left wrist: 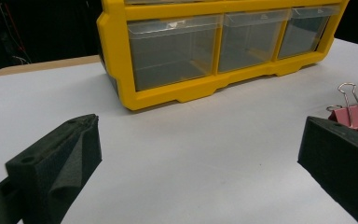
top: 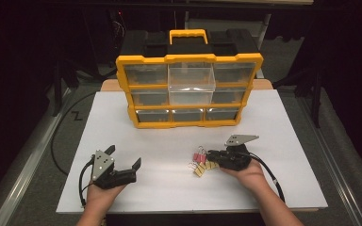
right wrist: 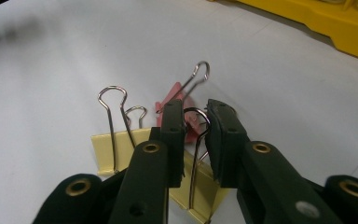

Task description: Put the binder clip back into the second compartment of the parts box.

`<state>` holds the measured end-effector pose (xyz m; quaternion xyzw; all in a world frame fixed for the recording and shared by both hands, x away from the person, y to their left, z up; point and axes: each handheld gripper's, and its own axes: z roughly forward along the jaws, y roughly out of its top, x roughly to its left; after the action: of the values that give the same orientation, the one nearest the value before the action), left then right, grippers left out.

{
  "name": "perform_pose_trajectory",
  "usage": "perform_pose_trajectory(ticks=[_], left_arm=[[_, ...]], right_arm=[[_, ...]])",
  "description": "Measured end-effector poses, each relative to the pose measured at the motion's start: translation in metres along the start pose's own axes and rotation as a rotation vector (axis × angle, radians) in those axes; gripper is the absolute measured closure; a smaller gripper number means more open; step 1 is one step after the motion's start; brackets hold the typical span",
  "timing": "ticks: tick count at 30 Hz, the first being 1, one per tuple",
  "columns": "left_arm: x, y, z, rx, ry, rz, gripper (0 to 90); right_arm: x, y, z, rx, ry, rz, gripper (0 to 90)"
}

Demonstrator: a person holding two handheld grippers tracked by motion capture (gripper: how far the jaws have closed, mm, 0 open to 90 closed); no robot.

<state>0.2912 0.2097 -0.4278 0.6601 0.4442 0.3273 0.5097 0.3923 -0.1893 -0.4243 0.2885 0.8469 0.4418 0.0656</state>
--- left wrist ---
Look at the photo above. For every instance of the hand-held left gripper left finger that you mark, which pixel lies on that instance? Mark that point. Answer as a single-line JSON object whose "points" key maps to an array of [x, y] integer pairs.
{"points": [[52, 168]]}

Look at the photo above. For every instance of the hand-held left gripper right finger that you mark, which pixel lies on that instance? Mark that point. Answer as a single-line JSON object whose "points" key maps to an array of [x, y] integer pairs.
{"points": [[341, 161]]}

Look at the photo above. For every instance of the yellow and black organizer cabinet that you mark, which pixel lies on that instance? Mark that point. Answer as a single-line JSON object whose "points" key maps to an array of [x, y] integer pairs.
{"points": [[115, 56]]}

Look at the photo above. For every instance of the wooden table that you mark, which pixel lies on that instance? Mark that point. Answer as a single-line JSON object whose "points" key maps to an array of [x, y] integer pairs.
{"points": [[43, 66]]}

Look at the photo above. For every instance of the white board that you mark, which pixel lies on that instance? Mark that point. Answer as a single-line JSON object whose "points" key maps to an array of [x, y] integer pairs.
{"points": [[183, 155]]}

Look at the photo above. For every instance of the set of clear drawers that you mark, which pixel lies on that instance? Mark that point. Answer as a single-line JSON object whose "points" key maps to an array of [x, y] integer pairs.
{"points": [[174, 56]]}

